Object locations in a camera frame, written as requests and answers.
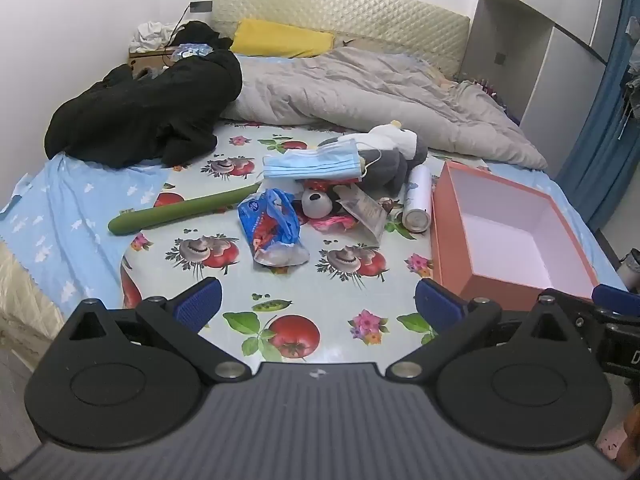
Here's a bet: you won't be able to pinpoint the person's right forearm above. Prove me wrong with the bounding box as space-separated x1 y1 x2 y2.
617 405 640 471

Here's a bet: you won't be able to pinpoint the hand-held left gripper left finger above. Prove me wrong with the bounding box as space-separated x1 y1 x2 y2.
67 276 253 381

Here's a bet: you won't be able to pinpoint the beige mattress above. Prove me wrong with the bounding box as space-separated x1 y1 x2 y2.
0 240 66 346

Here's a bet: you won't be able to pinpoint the blue curtain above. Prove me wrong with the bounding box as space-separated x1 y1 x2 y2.
555 10 640 231

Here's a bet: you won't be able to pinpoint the yellow pillow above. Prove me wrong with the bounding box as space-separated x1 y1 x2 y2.
230 19 336 58

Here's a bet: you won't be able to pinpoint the blue patterned packet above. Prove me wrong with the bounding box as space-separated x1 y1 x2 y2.
170 44 216 61

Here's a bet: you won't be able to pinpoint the blue-grey hanging garment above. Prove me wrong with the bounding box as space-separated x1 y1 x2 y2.
620 10 640 121

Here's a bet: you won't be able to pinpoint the orange cardboard box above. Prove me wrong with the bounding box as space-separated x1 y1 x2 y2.
430 161 598 311

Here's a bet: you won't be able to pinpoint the blue bed sheet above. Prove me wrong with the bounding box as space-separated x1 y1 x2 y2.
0 55 628 321

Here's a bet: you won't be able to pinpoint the clear plastic packet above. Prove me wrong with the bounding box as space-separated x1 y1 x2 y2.
332 182 388 246

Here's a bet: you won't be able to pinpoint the fruit print tablecloth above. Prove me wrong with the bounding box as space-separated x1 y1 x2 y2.
117 120 496 361

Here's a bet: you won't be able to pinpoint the brown cardboard box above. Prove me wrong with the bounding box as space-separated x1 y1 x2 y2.
127 50 176 78

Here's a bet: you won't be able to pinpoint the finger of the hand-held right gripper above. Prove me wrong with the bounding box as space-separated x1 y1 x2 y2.
550 284 640 323

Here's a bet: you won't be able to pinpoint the white trash bin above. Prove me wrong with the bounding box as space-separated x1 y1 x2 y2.
615 249 640 293

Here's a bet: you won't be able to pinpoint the grey wardrobe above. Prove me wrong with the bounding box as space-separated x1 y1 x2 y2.
460 0 626 131

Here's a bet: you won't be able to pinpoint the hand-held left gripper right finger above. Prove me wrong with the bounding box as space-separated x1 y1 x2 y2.
385 279 576 381

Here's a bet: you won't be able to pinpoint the blue face mask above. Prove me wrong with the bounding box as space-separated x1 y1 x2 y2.
262 141 381 183

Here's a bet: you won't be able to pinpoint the black garment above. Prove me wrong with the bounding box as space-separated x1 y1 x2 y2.
44 21 243 170

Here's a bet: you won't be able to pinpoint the green cucumber toy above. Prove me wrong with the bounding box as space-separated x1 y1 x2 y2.
108 182 262 236

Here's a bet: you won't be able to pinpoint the black cable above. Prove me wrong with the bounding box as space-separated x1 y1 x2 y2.
160 5 193 68

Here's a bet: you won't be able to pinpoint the beige quilted headboard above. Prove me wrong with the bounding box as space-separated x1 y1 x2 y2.
210 0 471 81

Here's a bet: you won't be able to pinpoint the grey quilt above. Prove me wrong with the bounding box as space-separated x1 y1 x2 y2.
220 46 548 171

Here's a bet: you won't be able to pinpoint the white spray can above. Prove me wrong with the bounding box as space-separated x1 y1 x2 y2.
402 166 433 233

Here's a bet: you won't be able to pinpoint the blue plastic bag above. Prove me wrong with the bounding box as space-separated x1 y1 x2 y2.
237 188 311 267

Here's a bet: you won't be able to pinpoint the pink ribbon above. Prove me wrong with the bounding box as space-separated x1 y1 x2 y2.
310 214 358 232

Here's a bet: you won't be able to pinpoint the grey penguin plush toy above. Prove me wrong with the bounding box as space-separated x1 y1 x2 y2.
317 120 429 197

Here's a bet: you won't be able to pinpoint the black and white mouse plush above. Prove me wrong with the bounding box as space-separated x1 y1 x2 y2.
300 179 361 221

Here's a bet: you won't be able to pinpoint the white crumpled clothes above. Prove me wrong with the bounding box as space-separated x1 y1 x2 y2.
130 21 178 53

